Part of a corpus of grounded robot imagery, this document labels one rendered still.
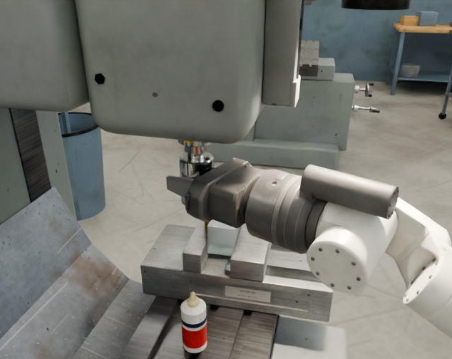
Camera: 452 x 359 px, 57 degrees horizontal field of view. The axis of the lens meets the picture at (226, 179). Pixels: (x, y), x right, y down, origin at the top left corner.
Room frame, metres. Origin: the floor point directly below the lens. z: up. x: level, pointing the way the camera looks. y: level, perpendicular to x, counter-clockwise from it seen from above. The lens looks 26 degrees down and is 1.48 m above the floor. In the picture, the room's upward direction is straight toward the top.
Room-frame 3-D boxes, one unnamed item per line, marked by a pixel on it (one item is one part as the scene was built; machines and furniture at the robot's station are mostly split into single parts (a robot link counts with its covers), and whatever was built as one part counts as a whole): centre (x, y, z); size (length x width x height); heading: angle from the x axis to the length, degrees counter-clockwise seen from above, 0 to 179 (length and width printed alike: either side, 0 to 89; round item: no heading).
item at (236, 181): (0.47, -0.03, 1.22); 0.13 x 0.12 x 0.10; 144
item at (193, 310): (0.51, 0.05, 0.98); 0.04 x 0.04 x 0.11
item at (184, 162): (0.53, 0.04, 1.25); 0.05 x 0.05 x 0.01
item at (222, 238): (0.67, 0.00, 1.04); 0.06 x 0.05 x 0.06; 168
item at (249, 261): (0.66, -0.05, 1.02); 0.15 x 0.06 x 0.04; 168
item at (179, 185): (0.50, 0.06, 1.22); 0.06 x 0.02 x 0.03; 54
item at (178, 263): (0.66, -0.03, 0.98); 0.35 x 0.15 x 0.11; 78
